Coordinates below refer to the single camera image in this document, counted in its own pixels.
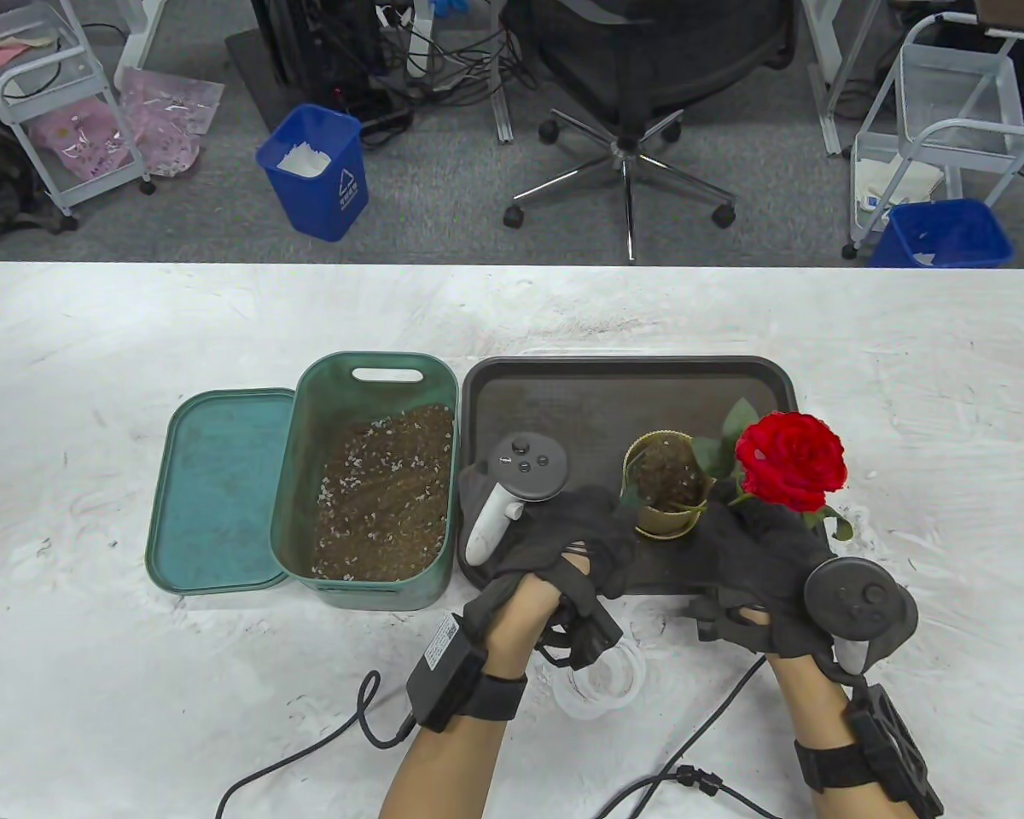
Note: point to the person's left hand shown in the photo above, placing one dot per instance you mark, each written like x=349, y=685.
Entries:
x=555, y=537

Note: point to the person's right hand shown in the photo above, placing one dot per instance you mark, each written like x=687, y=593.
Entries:
x=764, y=572

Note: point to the green garden trowel scoop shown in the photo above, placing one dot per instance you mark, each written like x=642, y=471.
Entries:
x=630, y=486

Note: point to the yellow ribbed flower pot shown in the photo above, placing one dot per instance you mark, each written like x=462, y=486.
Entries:
x=661, y=522

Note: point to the red artificial rose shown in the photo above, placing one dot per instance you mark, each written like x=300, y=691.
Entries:
x=789, y=461

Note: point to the brown potting mix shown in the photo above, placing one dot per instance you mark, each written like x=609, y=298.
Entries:
x=670, y=473
x=384, y=503

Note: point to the teal plastic bin lid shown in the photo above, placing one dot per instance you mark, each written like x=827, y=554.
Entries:
x=218, y=495

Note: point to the person's left forearm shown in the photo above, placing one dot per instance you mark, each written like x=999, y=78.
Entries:
x=452, y=751

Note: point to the person's right forearm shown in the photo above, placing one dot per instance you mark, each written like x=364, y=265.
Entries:
x=811, y=699

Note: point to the grey and white left controller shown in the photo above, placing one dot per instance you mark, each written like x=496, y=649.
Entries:
x=525, y=465

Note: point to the dark grey right controller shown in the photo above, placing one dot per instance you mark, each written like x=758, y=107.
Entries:
x=858, y=601

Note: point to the clear round plastic piece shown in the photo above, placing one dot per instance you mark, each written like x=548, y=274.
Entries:
x=653, y=623

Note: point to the dark brown plastic tray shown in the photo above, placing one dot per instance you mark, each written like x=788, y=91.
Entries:
x=563, y=401

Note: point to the black labelled wrist box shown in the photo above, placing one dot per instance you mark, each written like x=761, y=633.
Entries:
x=444, y=674

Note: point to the green plastic storage bin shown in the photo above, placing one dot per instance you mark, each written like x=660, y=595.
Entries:
x=333, y=401

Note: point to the plain blue waste bin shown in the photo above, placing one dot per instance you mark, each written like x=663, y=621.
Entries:
x=947, y=235

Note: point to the white box in cart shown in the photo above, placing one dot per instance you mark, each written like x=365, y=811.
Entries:
x=896, y=183

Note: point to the blue bin with white symbol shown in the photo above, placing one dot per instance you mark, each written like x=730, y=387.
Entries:
x=311, y=200

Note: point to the black office chair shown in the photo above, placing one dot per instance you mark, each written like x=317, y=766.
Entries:
x=648, y=60

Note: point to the white desk leg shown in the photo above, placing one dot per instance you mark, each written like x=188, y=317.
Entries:
x=141, y=43
x=832, y=85

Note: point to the white rolling cart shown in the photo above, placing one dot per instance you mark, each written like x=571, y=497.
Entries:
x=26, y=21
x=956, y=94

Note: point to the white power strip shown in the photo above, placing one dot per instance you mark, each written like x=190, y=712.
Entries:
x=418, y=34

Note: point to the black floor mat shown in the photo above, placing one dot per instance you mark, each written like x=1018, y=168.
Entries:
x=256, y=77

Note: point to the black computer tower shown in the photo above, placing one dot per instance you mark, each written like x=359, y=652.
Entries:
x=307, y=43

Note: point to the pink plastic bag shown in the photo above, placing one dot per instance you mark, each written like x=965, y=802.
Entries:
x=171, y=119
x=81, y=141

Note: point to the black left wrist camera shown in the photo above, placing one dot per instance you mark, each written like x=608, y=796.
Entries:
x=589, y=636

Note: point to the black lattice wrist mount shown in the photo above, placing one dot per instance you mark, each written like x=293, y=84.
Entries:
x=896, y=751

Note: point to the aluminium rail piece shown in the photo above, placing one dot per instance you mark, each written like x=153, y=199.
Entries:
x=503, y=115

